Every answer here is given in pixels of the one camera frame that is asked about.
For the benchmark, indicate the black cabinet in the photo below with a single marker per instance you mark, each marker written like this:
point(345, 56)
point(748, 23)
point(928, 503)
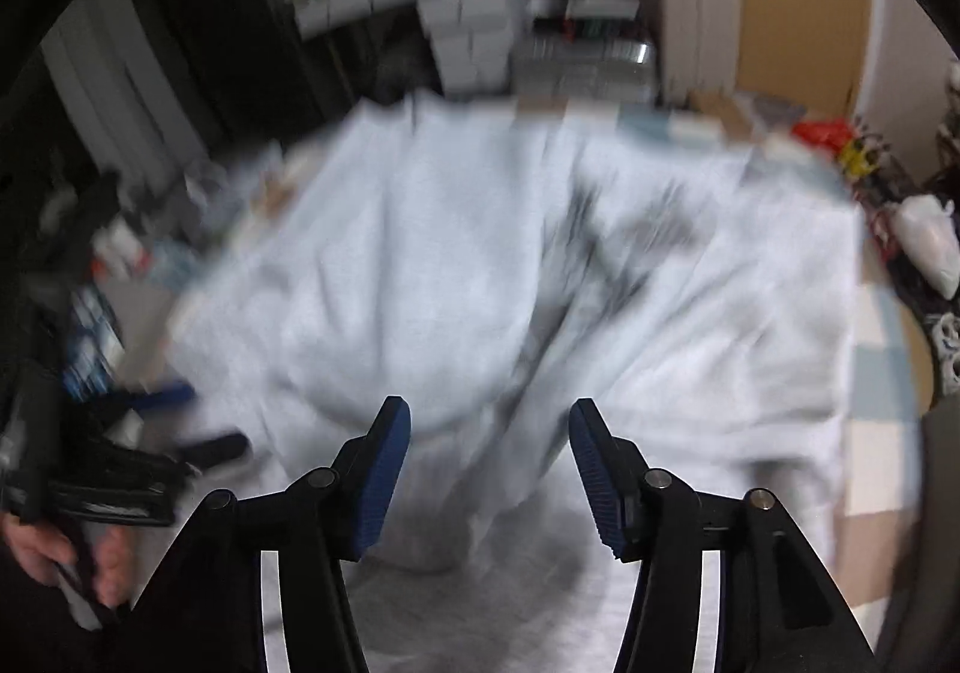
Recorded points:
point(225, 27)

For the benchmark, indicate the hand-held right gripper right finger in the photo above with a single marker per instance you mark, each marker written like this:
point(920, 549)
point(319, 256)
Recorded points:
point(592, 470)

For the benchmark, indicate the white stuffed plastic bag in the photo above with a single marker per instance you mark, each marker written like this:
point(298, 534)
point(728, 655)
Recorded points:
point(934, 238)

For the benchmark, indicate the pile of colourful packets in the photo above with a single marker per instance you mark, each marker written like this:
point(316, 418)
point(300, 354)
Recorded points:
point(90, 343)

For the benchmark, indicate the person's left hand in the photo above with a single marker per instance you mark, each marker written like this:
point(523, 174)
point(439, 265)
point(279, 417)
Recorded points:
point(41, 553)

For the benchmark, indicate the black box with red trim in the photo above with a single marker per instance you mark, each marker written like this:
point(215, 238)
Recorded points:
point(600, 18)

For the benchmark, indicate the brown blue checked blanket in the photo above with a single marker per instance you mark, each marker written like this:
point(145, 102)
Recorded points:
point(877, 373)

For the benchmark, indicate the pile of mixed clutter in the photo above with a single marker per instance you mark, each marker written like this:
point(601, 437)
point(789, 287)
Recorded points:
point(847, 148)

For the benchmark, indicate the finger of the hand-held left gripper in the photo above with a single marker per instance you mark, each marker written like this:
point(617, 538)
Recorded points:
point(221, 449)
point(169, 394)

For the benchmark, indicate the stack of white boxes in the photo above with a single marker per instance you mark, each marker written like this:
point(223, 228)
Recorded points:
point(465, 20)

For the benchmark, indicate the white knit sweater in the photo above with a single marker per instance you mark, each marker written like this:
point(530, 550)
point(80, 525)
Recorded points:
point(450, 230)

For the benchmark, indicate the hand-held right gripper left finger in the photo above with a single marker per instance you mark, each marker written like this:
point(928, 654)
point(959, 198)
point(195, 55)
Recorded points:
point(386, 470)

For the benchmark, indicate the white low cabinet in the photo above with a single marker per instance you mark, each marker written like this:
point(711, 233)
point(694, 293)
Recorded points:
point(697, 20)

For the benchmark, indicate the open cardboard box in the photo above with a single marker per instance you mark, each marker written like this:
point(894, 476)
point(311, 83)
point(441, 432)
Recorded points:
point(720, 110)

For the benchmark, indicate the silver suitcase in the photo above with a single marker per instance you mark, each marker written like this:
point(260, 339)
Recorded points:
point(585, 69)

